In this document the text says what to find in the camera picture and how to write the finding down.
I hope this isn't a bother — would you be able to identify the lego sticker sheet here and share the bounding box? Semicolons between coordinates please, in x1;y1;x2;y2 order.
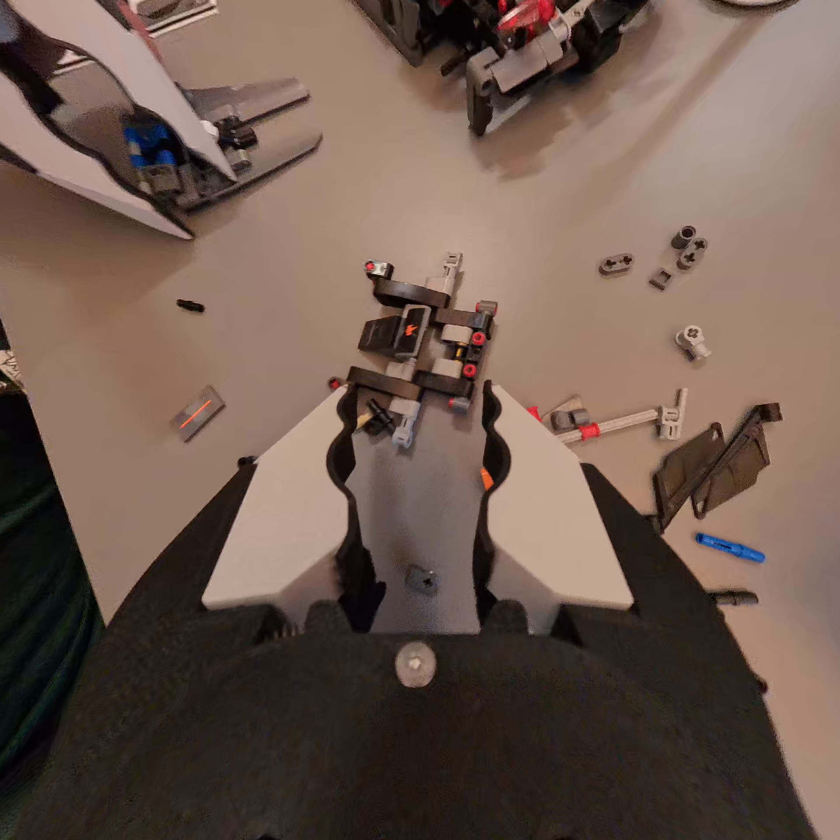
128;0;219;35

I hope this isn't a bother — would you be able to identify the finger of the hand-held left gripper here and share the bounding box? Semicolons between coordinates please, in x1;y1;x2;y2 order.
0;62;196;241
0;0;238;181

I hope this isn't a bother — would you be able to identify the grey blue lego panel assembly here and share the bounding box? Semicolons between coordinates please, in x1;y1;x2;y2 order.
123;77;324;213

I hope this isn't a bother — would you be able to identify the blue lego pin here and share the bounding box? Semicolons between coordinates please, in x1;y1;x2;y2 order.
696;533;766;564

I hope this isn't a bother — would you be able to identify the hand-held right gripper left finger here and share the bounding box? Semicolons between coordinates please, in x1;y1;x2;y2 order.
201;385;388;635

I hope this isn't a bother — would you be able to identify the large lego car chassis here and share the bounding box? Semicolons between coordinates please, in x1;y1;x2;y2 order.
354;0;651;137

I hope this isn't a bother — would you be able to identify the black grey lego subassembly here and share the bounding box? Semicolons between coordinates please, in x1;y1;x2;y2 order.
327;251;500;452

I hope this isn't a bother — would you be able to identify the grey lego axle assembly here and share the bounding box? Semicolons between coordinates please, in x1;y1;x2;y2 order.
528;387;689;446

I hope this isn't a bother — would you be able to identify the black lego wing panel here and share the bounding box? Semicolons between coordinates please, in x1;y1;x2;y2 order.
651;403;783;534

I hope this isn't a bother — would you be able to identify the person's green clothing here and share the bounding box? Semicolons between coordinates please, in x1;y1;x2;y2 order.
0;315;107;788

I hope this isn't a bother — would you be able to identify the grey tile orange stripe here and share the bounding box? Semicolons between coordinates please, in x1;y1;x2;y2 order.
172;386;226;442

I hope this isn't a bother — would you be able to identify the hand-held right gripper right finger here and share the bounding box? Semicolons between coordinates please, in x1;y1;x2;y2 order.
472;379;635;632

